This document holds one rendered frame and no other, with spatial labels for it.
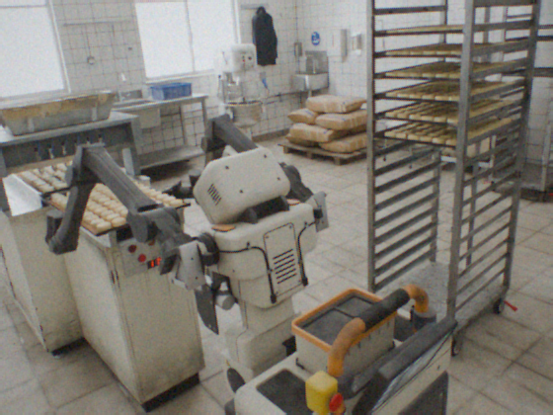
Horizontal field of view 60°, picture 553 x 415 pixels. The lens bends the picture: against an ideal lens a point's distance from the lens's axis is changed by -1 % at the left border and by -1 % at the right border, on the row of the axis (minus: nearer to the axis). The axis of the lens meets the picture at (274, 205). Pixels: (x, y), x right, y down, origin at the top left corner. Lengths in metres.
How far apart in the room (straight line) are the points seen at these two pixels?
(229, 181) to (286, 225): 0.19
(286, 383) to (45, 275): 1.72
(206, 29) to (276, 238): 5.55
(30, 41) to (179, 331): 4.25
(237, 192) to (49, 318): 1.73
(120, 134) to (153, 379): 1.25
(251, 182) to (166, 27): 5.24
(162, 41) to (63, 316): 4.26
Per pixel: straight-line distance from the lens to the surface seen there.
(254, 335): 1.35
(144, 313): 2.08
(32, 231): 2.54
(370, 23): 2.24
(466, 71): 2.01
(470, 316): 2.61
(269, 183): 1.23
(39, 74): 5.86
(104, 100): 2.58
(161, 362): 2.23
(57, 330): 2.77
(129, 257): 1.92
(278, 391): 1.13
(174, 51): 6.38
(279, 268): 1.23
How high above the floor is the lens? 1.56
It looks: 21 degrees down
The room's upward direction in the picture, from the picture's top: 4 degrees counter-clockwise
